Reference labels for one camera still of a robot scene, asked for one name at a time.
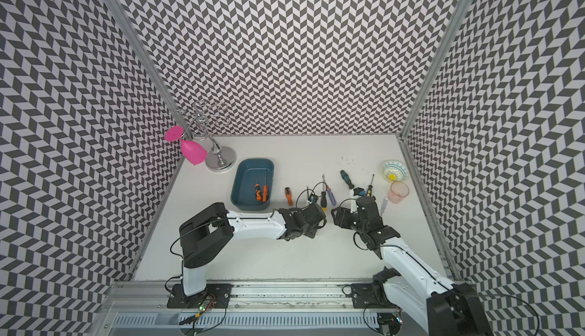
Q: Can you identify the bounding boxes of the patterned ceramic bowl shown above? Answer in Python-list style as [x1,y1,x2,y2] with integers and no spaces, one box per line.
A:
[382,160,409,182]

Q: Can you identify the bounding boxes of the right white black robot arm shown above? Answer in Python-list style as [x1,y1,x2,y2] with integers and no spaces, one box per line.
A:
[331,197,493,335]

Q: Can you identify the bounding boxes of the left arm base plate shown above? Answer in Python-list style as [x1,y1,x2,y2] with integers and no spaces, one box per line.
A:
[167,283,233,309]

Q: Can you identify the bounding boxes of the pink translucent cup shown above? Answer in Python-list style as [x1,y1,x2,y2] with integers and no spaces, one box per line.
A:
[388,181,410,204]

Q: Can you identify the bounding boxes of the green handled screwdriver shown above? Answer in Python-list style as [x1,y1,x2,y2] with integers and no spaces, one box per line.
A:
[340,170,355,190]

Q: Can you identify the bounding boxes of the aluminium front rail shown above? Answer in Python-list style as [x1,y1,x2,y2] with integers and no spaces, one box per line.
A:
[102,279,458,314]

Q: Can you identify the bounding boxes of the chrome glass holder stand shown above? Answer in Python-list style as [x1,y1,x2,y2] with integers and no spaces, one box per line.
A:
[178,102,237,172]

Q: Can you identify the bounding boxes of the long orange black screwdriver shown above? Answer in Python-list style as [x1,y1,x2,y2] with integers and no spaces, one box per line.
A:
[262,171,269,203]

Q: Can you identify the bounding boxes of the teal plastic storage box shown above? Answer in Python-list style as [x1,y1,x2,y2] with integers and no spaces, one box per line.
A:
[231,158,274,212]

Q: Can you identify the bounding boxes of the orange handled thin screwdriver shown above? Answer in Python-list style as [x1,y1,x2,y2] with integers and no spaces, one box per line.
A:
[285,188,294,206]

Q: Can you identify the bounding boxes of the small yellow black screwdriver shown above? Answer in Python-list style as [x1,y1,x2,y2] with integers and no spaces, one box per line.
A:
[365,174,375,197]

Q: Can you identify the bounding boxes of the purple handled screwdriver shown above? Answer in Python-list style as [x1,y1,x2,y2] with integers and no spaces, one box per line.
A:
[322,176,337,206]

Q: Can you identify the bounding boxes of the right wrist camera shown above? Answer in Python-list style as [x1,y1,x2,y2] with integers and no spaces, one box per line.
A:
[350,188,366,213]

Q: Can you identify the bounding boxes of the pink plastic wine glass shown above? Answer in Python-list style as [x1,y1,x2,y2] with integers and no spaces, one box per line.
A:
[165,126,208,165]

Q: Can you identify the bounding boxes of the small orange black screwdriver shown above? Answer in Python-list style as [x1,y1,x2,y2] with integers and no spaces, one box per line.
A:
[254,176,262,202]

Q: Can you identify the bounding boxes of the black yellow-tip screwdriver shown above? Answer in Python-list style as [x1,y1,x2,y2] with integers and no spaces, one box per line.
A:
[320,175,328,211]

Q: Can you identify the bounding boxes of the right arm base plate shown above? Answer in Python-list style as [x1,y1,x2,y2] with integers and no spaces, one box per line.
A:
[350,283,396,309]

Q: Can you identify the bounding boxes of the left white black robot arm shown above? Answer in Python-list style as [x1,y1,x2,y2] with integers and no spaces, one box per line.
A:
[169,203,327,297]

